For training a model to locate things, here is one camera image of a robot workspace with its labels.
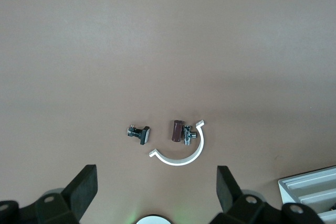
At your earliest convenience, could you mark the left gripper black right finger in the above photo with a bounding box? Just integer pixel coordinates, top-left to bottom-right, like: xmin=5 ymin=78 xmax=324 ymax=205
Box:
xmin=209 ymin=165 xmax=284 ymax=224

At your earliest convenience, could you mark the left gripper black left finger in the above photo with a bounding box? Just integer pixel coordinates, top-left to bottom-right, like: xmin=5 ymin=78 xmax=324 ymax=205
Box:
xmin=35 ymin=164 xmax=98 ymax=224

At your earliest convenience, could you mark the white drawer cabinet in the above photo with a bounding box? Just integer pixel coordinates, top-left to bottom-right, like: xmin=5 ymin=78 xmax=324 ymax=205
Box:
xmin=277 ymin=165 xmax=336 ymax=224

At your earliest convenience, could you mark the chrome valve fitting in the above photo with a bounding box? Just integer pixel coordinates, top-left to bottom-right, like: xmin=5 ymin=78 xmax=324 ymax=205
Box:
xmin=182 ymin=125 xmax=198 ymax=146

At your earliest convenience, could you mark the brown cylinder part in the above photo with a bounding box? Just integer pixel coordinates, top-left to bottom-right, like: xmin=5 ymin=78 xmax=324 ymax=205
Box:
xmin=170 ymin=119 xmax=184 ymax=143

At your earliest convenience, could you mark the white half-ring pipe clamp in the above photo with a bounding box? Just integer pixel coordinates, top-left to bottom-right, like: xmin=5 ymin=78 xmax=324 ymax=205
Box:
xmin=148 ymin=119 xmax=206 ymax=166

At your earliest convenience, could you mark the black square switch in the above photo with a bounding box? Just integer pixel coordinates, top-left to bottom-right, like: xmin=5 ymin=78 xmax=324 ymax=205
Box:
xmin=126 ymin=124 xmax=151 ymax=146

